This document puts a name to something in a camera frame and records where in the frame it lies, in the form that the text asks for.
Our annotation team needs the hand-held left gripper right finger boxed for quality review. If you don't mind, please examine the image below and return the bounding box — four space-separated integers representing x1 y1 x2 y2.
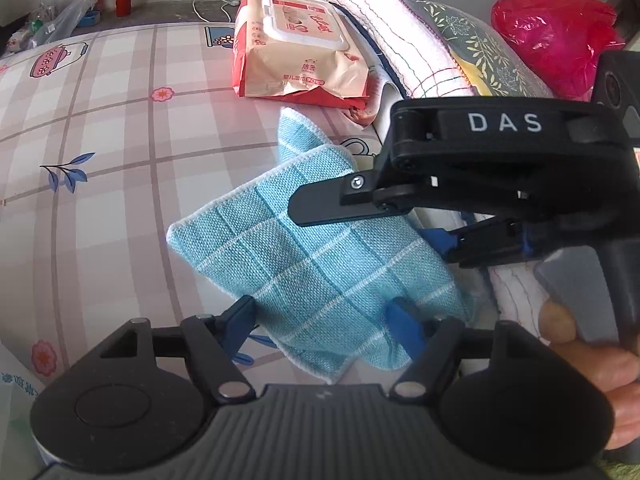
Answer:
385 296 539 402

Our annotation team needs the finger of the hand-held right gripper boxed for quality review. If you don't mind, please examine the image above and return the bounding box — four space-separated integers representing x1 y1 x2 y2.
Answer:
288 172 426 227
420 217 536 267

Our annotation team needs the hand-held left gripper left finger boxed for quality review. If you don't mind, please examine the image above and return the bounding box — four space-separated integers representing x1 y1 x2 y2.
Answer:
100 294 258 403

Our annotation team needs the teal checked cloth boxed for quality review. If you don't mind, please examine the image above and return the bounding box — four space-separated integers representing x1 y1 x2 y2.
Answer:
166 107 476 381

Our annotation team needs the person's right hand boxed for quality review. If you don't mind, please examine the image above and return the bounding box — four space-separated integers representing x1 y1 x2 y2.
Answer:
539 300 640 453

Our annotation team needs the floral grey pillow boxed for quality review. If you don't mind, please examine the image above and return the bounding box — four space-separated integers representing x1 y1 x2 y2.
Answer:
410 0 556 98

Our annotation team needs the red plastic bag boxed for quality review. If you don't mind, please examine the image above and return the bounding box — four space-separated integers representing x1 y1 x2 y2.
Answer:
490 0 626 101

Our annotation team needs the white stitched quilt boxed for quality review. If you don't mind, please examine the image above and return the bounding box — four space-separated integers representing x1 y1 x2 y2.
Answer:
305 0 481 103

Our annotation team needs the peach wet wipes pack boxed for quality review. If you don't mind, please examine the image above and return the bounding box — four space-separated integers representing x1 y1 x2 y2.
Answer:
232 0 381 121

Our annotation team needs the plaid printed bed sheet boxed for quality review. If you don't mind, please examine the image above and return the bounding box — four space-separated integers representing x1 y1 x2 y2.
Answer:
0 22 401 386

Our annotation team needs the white plastic bag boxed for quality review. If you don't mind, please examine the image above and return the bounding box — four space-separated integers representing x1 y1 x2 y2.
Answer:
0 342 51 466

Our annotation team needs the clear plastic bag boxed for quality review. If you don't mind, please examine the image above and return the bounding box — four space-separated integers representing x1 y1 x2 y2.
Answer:
27 0 98 48

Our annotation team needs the white cable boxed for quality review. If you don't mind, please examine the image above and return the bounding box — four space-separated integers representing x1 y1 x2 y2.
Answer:
192 0 241 23

